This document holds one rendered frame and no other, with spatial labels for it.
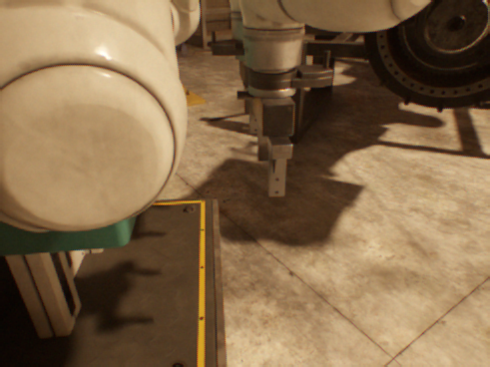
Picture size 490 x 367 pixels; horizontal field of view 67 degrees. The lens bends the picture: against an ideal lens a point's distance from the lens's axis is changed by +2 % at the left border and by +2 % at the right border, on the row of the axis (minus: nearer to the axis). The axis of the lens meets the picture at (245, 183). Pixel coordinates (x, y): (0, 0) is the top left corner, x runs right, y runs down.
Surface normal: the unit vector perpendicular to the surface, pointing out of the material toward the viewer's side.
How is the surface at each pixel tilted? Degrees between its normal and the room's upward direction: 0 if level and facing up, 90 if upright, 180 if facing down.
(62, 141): 97
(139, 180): 94
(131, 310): 0
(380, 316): 0
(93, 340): 0
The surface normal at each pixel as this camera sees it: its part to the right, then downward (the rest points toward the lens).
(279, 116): 0.10, 0.49
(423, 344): -0.01, -0.87
